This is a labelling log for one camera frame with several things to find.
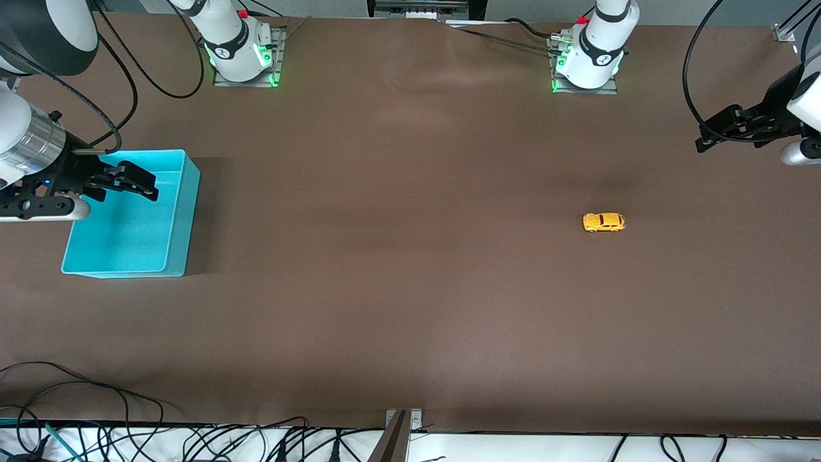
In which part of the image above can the looped black cable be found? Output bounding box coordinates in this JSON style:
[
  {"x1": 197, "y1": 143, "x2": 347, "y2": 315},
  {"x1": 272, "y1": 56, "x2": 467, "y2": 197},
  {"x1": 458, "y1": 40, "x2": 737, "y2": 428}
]
[{"x1": 659, "y1": 434, "x2": 688, "y2": 462}]

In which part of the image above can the grey base cable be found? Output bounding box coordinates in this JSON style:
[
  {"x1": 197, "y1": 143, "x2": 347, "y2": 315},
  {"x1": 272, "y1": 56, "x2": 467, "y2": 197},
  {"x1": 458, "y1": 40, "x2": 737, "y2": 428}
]
[{"x1": 449, "y1": 27, "x2": 559, "y2": 55}]

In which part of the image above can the brown table mat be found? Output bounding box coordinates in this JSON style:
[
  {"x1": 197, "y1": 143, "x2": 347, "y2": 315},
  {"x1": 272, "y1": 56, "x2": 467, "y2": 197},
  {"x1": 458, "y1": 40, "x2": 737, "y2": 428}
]
[{"x1": 0, "y1": 12, "x2": 821, "y2": 437}]

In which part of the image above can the yellow toy beetle car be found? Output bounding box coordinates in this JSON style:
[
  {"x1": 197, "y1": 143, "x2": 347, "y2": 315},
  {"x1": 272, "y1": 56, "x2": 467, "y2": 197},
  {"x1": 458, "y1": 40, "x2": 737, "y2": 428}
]
[{"x1": 582, "y1": 212, "x2": 626, "y2": 233}]

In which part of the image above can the grey metal frame box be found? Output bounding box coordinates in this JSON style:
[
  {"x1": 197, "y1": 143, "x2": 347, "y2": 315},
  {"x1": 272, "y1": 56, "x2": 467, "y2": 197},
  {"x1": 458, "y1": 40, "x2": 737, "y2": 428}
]
[{"x1": 367, "y1": 0, "x2": 486, "y2": 21}]

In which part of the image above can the grey left arm base plate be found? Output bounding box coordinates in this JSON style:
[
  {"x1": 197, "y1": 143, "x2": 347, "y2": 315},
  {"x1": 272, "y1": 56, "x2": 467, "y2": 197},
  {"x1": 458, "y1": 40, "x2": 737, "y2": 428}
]
[{"x1": 550, "y1": 35, "x2": 620, "y2": 96}]

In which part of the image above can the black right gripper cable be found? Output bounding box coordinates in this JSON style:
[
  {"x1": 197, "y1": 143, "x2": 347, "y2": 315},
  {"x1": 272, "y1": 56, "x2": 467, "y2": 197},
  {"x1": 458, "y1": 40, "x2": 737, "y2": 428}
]
[{"x1": 0, "y1": 42, "x2": 124, "y2": 156}]

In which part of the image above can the black base cable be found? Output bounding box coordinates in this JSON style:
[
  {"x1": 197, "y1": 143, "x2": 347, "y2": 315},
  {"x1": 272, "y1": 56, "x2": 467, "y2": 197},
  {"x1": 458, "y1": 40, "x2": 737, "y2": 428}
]
[{"x1": 504, "y1": 17, "x2": 560, "y2": 40}]

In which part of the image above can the aluminium frame rail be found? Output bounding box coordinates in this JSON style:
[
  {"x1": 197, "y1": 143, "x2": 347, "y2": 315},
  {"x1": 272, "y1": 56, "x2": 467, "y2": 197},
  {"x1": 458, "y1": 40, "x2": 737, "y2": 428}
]
[{"x1": 779, "y1": 0, "x2": 821, "y2": 36}]

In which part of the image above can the long arched black cable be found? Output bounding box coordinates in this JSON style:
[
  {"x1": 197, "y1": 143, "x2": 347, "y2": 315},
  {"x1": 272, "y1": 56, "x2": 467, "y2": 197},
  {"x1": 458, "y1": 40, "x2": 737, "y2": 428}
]
[{"x1": 180, "y1": 417, "x2": 310, "y2": 462}]

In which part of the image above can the teal cable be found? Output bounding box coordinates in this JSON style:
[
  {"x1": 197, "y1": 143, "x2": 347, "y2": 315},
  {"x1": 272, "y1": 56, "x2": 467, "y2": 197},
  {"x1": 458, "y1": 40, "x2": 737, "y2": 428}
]
[{"x1": 0, "y1": 418, "x2": 84, "y2": 462}]

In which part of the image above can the turquoise plastic bin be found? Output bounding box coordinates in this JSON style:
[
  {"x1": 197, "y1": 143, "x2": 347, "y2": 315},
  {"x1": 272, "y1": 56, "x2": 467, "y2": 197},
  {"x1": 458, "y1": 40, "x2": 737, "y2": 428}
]
[{"x1": 61, "y1": 150, "x2": 201, "y2": 278}]

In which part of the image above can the black right arm cable loop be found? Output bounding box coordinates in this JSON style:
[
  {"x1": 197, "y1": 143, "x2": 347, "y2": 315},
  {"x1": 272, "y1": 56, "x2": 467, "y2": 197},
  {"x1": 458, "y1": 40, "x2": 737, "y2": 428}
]
[{"x1": 90, "y1": 0, "x2": 206, "y2": 100}]

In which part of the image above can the dark metal bar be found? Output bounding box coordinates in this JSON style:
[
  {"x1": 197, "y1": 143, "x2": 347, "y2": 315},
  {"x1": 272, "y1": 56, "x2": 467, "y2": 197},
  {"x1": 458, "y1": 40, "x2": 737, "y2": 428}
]
[{"x1": 368, "y1": 411, "x2": 411, "y2": 462}]

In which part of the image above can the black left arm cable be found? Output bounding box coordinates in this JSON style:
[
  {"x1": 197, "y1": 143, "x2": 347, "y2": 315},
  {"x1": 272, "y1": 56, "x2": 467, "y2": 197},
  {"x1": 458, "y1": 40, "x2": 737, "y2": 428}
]
[{"x1": 682, "y1": 0, "x2": 809, "y2": 143}]

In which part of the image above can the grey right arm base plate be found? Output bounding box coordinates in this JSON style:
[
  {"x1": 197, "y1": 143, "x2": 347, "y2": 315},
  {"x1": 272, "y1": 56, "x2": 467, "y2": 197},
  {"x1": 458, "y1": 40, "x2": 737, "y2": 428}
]
[{"x1": 213, "y1": 26, "x2": 287, "y2": 88}]

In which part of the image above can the thin black cable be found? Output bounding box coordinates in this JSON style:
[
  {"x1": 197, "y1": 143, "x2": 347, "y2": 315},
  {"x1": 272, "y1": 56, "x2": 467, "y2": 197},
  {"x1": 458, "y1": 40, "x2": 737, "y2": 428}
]
[
  {"x1": 16, "y1": 383, "x2": 132, "y2": 427},
  {"x1": 0, "y1": 361, "x2": 165, "y2": 424}
]

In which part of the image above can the silver metal bracket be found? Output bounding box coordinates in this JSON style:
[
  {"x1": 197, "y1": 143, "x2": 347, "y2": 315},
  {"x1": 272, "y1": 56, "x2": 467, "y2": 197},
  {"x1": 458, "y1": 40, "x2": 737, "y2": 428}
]
[{"x1": 385, "y1": 409, "x2": 423, "y2": 432}]

